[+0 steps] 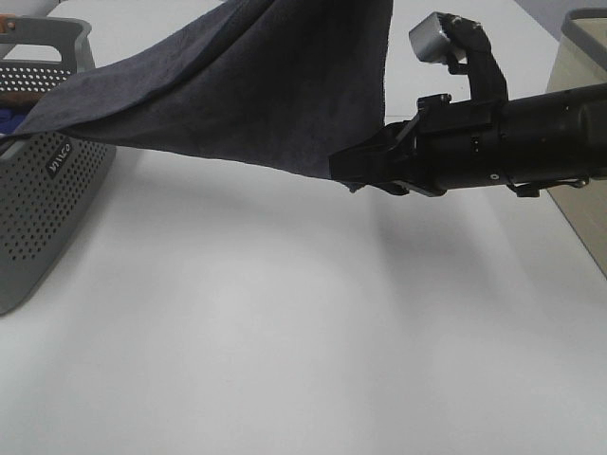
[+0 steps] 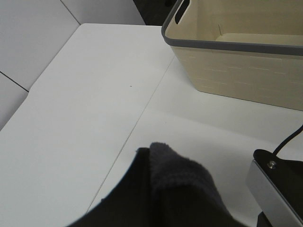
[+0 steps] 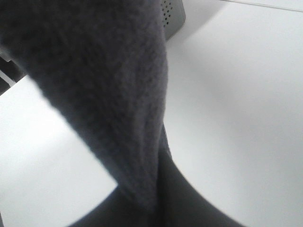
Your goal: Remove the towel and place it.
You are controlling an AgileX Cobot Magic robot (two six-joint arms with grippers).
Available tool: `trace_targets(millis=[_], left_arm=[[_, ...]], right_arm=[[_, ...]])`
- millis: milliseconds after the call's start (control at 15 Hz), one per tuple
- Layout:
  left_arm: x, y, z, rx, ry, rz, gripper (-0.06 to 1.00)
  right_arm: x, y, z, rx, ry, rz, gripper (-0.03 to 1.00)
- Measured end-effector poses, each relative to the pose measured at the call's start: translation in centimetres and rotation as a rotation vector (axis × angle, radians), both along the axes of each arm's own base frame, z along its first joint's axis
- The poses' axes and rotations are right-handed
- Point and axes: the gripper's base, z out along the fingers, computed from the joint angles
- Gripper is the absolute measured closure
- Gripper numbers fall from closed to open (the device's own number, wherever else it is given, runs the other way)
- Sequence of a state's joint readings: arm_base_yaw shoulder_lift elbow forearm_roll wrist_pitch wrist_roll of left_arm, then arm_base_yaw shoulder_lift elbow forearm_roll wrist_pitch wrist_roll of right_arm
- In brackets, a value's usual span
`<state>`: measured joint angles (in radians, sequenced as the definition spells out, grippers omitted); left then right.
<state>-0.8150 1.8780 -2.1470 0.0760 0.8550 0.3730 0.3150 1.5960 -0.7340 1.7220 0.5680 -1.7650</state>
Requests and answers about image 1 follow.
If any beige fabric storage box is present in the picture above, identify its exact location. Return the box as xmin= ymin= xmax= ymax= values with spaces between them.
xmin=546 ymin=8 xmax=606 ymax=272

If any brown cloth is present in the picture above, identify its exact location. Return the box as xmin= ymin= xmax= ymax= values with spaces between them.
xmin=0 ymin=92 xmax=44 ymax=108

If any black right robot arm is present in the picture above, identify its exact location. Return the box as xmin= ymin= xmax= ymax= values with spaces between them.
xmin=329 ymin=84 xmax=606 ymax=197

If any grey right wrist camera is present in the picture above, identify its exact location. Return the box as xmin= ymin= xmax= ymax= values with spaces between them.
xmin=409 ymin=11 xmax=466 ymax=64

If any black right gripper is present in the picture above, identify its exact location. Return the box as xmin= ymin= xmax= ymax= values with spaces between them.
xmin=328 ymin=94 xmax=510 ymax=196

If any blue cloth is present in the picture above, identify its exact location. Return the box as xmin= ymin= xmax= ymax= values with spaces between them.
xmin=0 ymin=106 xmax=32 ymax=137

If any grey perforated plastic basket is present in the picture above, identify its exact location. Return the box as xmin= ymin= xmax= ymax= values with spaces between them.
xmin=1 ymin=16 xmax=117 ymax=314

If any dark grey towel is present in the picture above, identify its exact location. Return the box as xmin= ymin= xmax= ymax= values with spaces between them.
xmin=16 ymin=1 xmax=393 ymax=179

